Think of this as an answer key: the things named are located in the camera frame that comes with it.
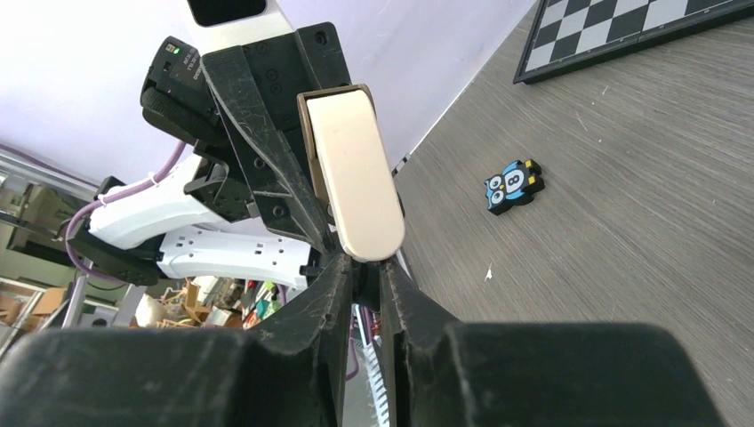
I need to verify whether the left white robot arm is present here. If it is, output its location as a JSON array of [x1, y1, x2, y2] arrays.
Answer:
[[65, 1, 351, 290]]

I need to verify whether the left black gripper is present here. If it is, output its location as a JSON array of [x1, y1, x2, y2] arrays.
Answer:
[[201, 22, 351, 254]]

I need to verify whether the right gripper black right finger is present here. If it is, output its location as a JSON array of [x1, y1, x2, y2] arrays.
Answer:
[[380, 260, 724, 426]]

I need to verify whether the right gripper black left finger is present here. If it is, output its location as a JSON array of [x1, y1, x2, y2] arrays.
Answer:
[[1, 254, 352, 426]]

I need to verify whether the beige plastic piece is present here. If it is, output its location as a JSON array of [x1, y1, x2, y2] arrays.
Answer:
[[297, 85, 405, 262]]

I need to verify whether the blue owl eraser toy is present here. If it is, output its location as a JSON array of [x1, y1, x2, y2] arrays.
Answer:
[[485, 159, 545, 215]]

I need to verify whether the black white chessboard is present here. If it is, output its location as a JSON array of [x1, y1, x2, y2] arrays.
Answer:
[[513, 0, 753, 85]]

